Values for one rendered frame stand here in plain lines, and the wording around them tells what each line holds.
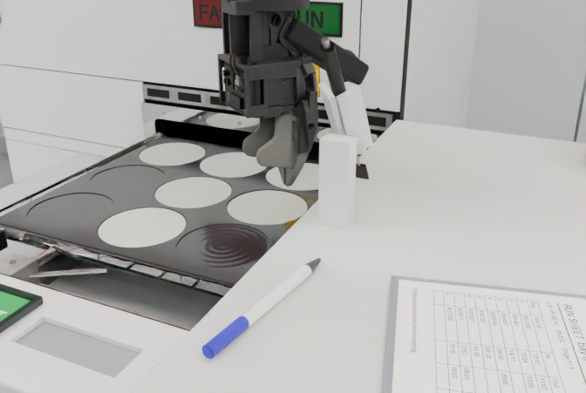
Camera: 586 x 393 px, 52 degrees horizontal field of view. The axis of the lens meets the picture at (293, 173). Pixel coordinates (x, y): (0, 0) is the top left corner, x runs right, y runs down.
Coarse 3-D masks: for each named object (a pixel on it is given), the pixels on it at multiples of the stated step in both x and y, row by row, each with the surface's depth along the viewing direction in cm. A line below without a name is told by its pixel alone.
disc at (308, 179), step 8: (272, 168) 87; (304, 168) 87; (312, 168) 87; (272, 176) 84; (280, 176) 84; (304, 176) 84; (312, 176) 84; (272, 184) 82; (280, 184) 82; (296, 184) 82; (304, 184) 82; (312, 184) 82
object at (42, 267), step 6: (54, 258) 73; (60, 258) 74; (66, 258) 75; (72, 258) 76; (42, 264) 72; (48, 264) 73; (54, 264) 74; (60, 264) 75; (66, 264) 76; (72, 264) 77; (42, 270) 72; (48, 270) 73; (54, 270) 74; (60, 270) 75; (48, 276) 73; (54, 276) 74; (60, 276) 75; (42, 282) 72; (48, 282) 73
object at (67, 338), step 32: (32, 288) 47; (32, 320) 44; (64, 320) 44; (96, 320) 44; (128, 320) 44; (0, 352) 40; (32, 352) 40; (64, 352) 41; (96, 352) 41; (128, 352) 41; (160, 352) 40; (0, 384) 38; (32, 384) 38; (64, 384) 38; (96, 384) 38; (128, 384) 38
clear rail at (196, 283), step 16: (16, 240) 68; (32, 240) 67; (48, 240) 67; (80, 256) 65; (96, 256) 64; (112, 256) 63; (128, 272) 62; (144, 272) 61; (160, 272) 61; (176, 272) 60; (192, 288) 59; (208, 288) 58; (224, 288) 58
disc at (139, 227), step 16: (144, 208) 75; (160, 208) 75; (112, 224) 71; (128, 224) 71; (144, 224) 71; (160, 224) 71; (176, 224) 71; (112, 240) 67; (128, 240) 67; (144, 240) 67; (160, 240) 67
